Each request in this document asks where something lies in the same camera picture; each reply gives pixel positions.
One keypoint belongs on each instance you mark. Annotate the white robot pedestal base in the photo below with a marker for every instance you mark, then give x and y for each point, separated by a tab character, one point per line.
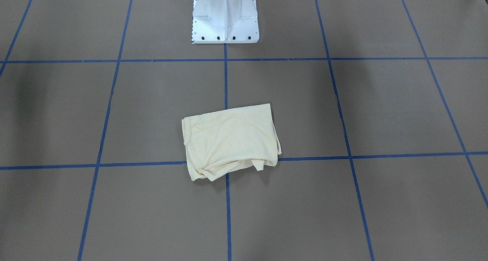
225	22

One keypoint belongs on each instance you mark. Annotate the cream long-sleeve graphic shirt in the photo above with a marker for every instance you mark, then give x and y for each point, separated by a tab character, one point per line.
225	141

